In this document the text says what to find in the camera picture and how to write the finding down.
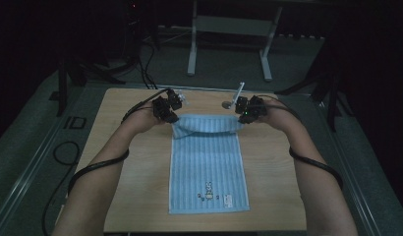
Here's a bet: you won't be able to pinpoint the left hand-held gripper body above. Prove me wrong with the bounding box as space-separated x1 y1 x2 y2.
151 88 188 121

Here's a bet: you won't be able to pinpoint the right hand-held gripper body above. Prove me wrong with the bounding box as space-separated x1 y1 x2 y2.
230 82 268 118

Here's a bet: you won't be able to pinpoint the blue striped towel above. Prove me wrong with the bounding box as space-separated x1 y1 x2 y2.
168 113 251 215

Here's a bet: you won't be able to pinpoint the person's left hand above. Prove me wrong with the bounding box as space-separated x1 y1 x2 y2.
125 105 165 134

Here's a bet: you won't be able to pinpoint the person's right hand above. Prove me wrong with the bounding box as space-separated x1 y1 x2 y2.
259 98 298 133

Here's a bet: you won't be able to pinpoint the black floor stand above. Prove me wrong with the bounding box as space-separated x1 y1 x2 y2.
274 42 355 133
49 58 127 118

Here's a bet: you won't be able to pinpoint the dark equipment rack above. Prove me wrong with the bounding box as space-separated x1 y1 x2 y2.
122 0 143 67

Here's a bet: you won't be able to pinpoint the black hanging cables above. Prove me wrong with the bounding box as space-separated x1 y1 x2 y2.
137 42 158 90

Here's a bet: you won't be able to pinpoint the white metal stand frame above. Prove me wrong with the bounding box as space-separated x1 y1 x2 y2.
187 0 284 83

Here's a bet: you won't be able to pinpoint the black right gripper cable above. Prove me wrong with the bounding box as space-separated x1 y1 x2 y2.
255 93 344 191

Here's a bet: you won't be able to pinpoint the grey metal floor rail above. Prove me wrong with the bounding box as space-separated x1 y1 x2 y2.
312 97 382 236
0 86 89 230

